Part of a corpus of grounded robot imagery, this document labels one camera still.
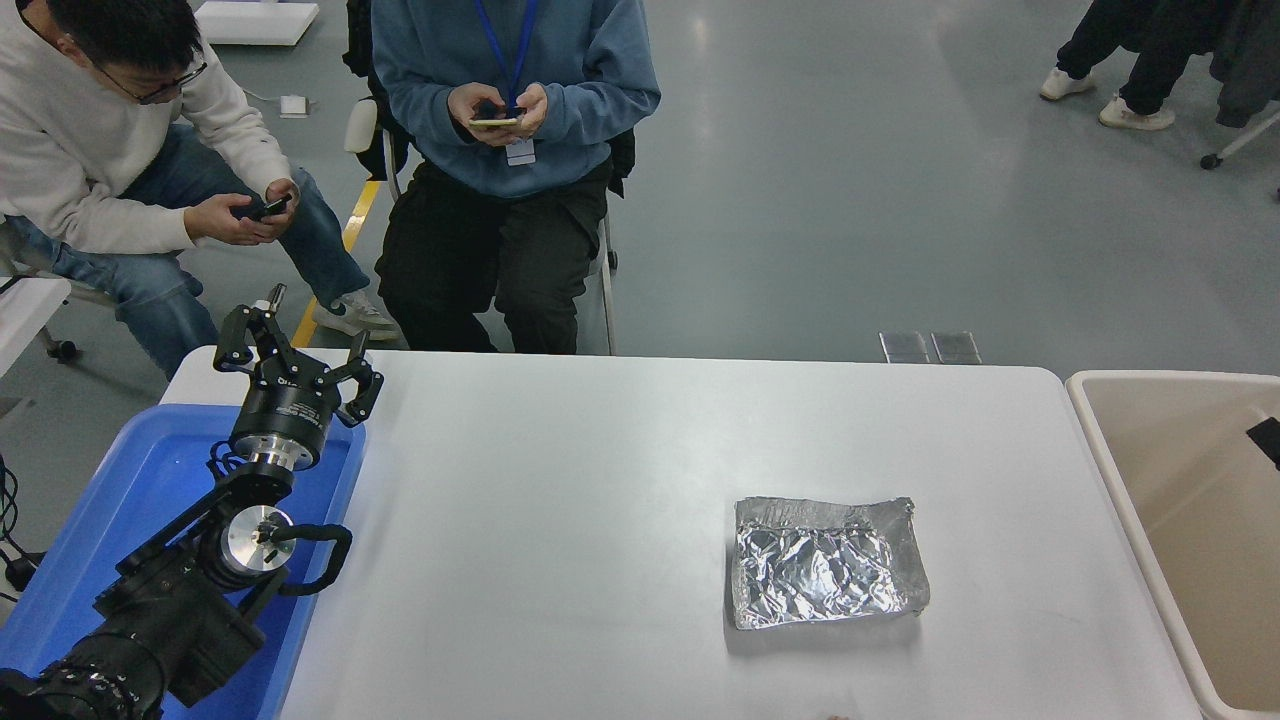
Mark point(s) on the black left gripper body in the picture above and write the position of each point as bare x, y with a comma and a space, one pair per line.
285, 415

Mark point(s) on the black phone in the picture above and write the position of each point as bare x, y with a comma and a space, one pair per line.
262, 208

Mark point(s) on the yellow-edged phone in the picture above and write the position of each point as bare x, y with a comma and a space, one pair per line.
494, 122

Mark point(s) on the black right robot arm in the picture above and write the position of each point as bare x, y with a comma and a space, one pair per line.
1268, 442

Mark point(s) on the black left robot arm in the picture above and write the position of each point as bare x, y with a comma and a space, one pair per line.
170, 610

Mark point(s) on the person's right hand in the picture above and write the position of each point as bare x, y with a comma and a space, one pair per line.
468, 105
212, 220

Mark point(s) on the person's left hand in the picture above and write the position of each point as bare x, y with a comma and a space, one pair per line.
284, 188
530, 105

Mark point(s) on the blue plastic tray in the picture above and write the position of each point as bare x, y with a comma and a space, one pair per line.
150, 470

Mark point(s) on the seated person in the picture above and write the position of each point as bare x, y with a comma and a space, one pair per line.
480, 250
60, 130

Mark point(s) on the grey wheeled chair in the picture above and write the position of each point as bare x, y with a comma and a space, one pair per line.
64, 350

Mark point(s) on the white floor socket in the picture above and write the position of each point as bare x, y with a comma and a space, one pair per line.
294, 105

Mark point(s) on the white flat board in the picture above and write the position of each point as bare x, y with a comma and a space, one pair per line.
258, 22

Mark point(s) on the crumpled foil tray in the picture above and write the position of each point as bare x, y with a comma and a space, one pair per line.
820, 570

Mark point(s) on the metal floor cover plate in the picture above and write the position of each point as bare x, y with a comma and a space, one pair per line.
956, 346
903, 347

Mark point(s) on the large pale bin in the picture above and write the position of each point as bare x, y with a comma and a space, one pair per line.
1180, 500

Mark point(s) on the standing person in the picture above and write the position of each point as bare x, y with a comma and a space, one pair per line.
1140, 60

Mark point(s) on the white wheeled rack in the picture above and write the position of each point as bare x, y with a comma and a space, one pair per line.
1212, 160

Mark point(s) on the dark hanging coats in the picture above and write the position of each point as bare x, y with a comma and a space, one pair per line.
1250, 70

